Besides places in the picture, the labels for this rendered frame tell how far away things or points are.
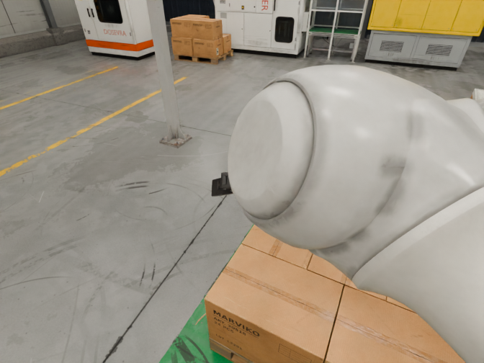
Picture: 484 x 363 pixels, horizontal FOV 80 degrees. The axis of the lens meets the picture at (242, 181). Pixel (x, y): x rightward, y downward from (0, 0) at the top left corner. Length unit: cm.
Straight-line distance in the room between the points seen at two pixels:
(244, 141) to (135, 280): 225
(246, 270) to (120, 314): 100
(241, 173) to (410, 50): 807
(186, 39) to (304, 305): 694
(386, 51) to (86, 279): 753
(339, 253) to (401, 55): 807
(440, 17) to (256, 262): 717
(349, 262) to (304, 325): 132
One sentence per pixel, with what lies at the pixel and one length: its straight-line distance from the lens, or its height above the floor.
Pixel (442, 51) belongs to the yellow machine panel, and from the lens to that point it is 827.
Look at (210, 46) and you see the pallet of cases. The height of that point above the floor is 40.
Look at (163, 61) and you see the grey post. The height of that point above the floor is 101.
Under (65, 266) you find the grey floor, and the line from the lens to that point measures 269.
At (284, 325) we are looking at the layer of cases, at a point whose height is 54.
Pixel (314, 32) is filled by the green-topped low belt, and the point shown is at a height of 60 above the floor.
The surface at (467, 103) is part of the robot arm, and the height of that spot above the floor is 176.
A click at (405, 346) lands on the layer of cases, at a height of 54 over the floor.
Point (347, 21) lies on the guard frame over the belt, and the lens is 860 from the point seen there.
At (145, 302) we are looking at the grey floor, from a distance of 225.
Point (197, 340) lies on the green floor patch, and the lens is 204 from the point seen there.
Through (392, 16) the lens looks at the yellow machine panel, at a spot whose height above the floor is 100.
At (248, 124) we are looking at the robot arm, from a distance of 15.
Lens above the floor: 185
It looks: 37 degrees down
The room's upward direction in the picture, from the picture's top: straight up
